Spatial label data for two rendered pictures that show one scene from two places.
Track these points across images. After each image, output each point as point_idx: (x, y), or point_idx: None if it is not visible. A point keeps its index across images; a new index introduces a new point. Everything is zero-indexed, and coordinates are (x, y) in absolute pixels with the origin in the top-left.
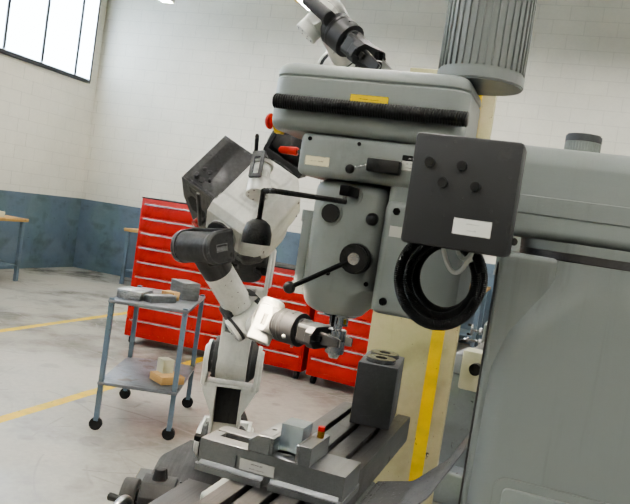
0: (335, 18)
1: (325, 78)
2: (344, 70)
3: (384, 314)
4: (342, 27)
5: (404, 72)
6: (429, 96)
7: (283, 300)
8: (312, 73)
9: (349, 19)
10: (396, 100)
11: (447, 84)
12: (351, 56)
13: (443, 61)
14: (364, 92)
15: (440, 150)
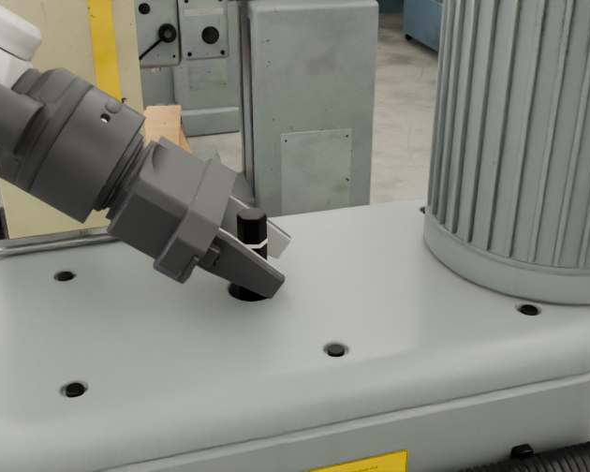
0: (49, 121)
1: (172, 458)
2: (240, 418)
3: (31, 235)
4: (96, 159)
5: (441, 363)
6: (527, 412)
7: None
8: (119, 462)
9: (97, 105)
10: (431, 449)
11: (578, 369)
12: (184, 280)
13: (491, 238)
14: (326, 459)
15: None
